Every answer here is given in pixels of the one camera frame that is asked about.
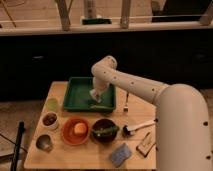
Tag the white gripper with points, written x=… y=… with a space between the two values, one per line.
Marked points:
x=100 y=86

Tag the grey blue towel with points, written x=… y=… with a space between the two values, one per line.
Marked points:
x=95 y=96

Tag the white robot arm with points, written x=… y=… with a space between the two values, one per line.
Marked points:
x=183 y=140

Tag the green plastic tray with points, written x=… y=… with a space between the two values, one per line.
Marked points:
x=78 y=99

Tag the pale green bean pod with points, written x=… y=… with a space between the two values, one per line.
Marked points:
x=99 y=107

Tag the dark brown bowl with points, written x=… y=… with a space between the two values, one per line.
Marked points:
x=103 y=123

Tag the green cucumber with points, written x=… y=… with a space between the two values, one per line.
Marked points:
x=106 y=131

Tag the orange fruit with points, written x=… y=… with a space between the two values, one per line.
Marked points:
x=80 y=128

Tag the light green cup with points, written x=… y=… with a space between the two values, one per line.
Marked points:
x=52 y=105

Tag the black white brush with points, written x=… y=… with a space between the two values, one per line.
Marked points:
x=130 y=130

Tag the orange plate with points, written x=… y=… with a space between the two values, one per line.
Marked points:
x=68 y=135

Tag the white cup with contents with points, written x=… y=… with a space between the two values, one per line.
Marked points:
x=50 y=121

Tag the green box on shelf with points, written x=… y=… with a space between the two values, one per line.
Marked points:
x=96 y=21

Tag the blue sponge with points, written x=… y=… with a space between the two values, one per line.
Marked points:
x=120 y=154

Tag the brown wooden block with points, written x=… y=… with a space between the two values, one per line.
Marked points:
x=146 y=144

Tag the metal cup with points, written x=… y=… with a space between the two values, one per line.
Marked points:
x=44 y=143

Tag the black pole stand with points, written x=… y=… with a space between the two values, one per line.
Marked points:
x=17 y=147

